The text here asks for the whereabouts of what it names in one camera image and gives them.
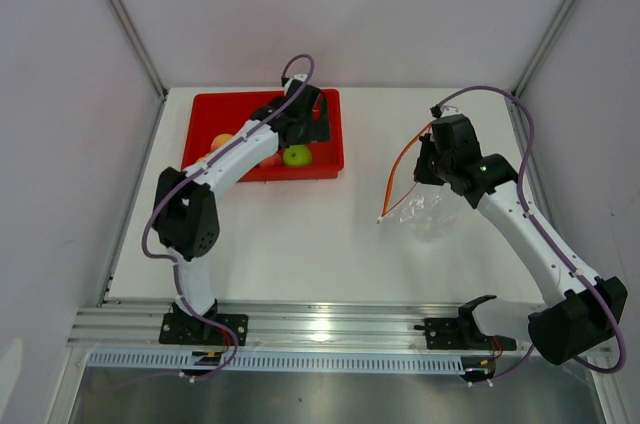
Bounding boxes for green apple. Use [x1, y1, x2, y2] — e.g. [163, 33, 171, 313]
[282, 144, 313, 168]

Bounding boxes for small pink peach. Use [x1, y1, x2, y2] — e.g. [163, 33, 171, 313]
[258, 153, 283, 169]

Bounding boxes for clear zip top bag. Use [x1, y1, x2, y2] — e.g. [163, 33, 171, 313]
[376, 124, 463, 243]

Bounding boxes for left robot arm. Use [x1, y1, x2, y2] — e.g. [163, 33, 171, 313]
[142, 77, 331, 344]

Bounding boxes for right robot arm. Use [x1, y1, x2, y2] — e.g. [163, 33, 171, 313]
[414, 114, 628, 365]

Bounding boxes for large orange peach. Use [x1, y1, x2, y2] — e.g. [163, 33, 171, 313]
[210, 133, 234, 152]

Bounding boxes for red plastic bin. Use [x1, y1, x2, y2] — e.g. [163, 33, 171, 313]
[181, 89, 344, 182]

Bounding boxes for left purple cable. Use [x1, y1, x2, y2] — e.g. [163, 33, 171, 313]
[142, 53, 316, 385]

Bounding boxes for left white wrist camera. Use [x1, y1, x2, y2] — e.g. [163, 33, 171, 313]
[281, 73, 308, 95]

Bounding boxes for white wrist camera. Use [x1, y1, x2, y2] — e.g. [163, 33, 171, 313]
[430, 104, 459, 119]
[281, 73, 308, 95]

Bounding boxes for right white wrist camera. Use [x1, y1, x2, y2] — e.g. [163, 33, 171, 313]
[430, 104, 459, 119]

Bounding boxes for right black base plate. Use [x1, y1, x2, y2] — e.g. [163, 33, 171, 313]
[413, 316, 516, 351]

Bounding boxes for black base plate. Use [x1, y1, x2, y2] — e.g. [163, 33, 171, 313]
[158, 313, 249, 347]
[413, 316, 516, 351]

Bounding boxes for aluminium rail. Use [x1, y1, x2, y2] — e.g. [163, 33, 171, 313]
[66, 300, 457, 354]

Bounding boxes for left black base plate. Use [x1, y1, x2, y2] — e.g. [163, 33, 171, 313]
[158, 313, 249, 347]

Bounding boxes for perforated cable tray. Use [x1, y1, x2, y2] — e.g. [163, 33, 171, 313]
[87, 348, 489, 375]

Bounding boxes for left frame post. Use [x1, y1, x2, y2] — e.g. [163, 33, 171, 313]
[104, 0, 168, 98]

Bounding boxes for frame post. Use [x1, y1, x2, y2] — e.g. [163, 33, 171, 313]
[511, 0, 581, 97]
[104, 0, 168, 98]

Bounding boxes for right frame post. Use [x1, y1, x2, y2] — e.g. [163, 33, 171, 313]
[511, 0, 581, 97]

